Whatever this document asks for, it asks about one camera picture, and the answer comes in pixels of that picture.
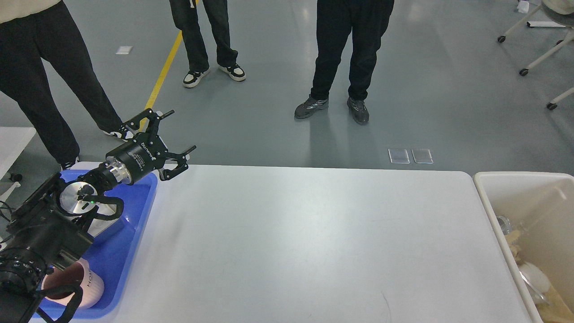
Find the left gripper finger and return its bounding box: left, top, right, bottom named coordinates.
left=157, top=145, right=197, bottom=181
left=122, top=109, right=175, bottom=142

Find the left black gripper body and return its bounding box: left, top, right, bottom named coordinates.
left=106, top=138, right=168, bottom=185

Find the stainless steel square tray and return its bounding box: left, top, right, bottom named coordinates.
left=87, top=216, right=124, bottom=245

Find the pink ribbed mug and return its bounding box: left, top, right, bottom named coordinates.
left=41, top=258, right=105, bottom=309

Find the white paper cup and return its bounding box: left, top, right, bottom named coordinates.
left=518, top=262, right=551, bottom=301

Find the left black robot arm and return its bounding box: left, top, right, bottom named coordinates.
left=0, top=109, right=196, bottom=323

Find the white paper on floor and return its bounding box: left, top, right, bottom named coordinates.
left=115, top=45, right=133, bottom=55

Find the blue plastic tray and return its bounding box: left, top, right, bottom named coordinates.
left=30, top=170, right=158, bottom=320

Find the person in dark jeans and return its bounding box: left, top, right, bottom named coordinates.
left=169, top=0, right=247, bottom=88

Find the white side table left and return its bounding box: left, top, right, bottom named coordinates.
left=0, top=127, right=36, bottom=201

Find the person in cream top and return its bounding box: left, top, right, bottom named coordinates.
left=0, top=0, right=144, bottom=170

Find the person in grey hoodie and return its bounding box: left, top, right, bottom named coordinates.
left=294, top=0, right=395, bottom=125

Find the clear floor plate left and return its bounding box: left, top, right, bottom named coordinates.
left=388, top=148, right=410, bottom=164

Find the clear floor plate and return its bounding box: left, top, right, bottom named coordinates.
left=411, top=148, right=434, bottom=164
left=388, top=148, right=410, bottom=164

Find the clear floor plate right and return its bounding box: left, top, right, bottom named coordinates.
left=411, top=148, right=434, bottom=164

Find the white bin right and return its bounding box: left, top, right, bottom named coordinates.
left=473, top=171, right=574, bottom=323

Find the white rolling chair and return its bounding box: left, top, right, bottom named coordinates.
left=498, top=0, right=574, bottom=111

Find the black cable left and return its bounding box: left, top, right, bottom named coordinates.
left=0, top=200, right=18, bottom=245

